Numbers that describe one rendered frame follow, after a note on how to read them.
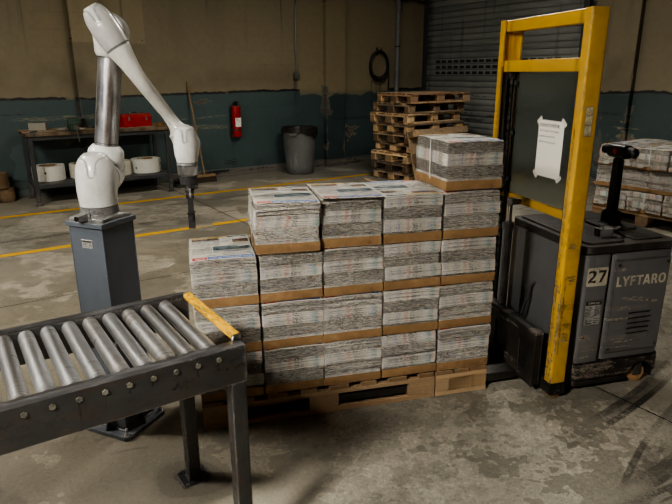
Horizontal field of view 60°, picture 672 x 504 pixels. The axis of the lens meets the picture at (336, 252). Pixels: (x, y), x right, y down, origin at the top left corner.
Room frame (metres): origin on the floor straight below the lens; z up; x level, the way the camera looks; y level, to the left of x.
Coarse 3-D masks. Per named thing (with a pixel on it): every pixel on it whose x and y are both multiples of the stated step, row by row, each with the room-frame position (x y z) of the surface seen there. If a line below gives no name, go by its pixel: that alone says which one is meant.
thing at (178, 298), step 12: (144, 300) 1.99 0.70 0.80; (156, 300) 1.98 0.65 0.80; (168, 300) 1.99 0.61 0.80; (180, 300) 2.02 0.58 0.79; (84, 312) 1.88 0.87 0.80; (96, 312) 1.88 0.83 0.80; (108, 312) 1.88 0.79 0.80; (120, 312) 1.90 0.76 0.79; (36, 324) 1.78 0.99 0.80; (48, 324) 1.78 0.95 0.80; (60, 324) 1.79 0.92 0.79; (12, 336) 1.71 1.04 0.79; (36, 336) 1.75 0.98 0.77; (60, 336) 1.79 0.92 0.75; (84, 336) 1.83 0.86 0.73; (108, 336) 1.87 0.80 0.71; (24, 360) 1.72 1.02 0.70
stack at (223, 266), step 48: (192, 240) 2.68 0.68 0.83; (240, 240) 2.68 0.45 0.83; (432, 240) 2.66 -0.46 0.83; (192, 288) 2.37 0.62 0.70; (240, 288) 2.42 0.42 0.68; (288, 288) 2.47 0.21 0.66; (432, 288) 2.65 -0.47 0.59; (288, 336) 2.47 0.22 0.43; (384, 336) 2.59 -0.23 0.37; (432, 336) 2.65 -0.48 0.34; (336, 384) 2.54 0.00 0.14; (384, 384) 2.58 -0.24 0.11; (432, 384) 2.65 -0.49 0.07
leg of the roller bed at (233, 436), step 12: (240, 384) 1.60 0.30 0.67; (228, 396) 1.61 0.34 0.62; (240, 396) 1.60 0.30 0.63; (228, 408) 1.62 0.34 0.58; (240, 408) 1.60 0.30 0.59; (228, 420) 1.63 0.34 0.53; (240, 420) 1.60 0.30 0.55; (240, 432) 1.60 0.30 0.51; (240, 444) 1.60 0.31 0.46; (240, 456) 1.60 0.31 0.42; (240, 468) 1.60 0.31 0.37; (240, 480) 1.59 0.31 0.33; (240, 492) 1.59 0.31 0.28
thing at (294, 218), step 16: (256, 208) 2.42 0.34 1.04; (272, 208) 2.44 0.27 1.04; (288, 208) 2.45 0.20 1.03; (304, 208) 2.47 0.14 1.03; (256, 224) 2.43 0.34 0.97; (272, 224) 2.44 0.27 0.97; (288, 224) 2.46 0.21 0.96; (304, 224) 2.47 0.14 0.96; (256, 240) 2.43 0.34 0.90; (272, 240) 2.44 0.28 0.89; (288, 240) 2.46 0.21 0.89; (304, 240) 2.47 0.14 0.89
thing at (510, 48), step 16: (512, 48) 3.34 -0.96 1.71; (512, 80) 3.26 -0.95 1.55; (496, 96) 3.32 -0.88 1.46; (512, 96) 3.28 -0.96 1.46; (496, 112) 3.30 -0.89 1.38; (496, 128) 3.29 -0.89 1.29; (496, 240) 3.32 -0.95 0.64; (496, 256) 3.26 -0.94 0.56; (496, 272) 3.26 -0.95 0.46; (496, 288) 3.28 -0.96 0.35
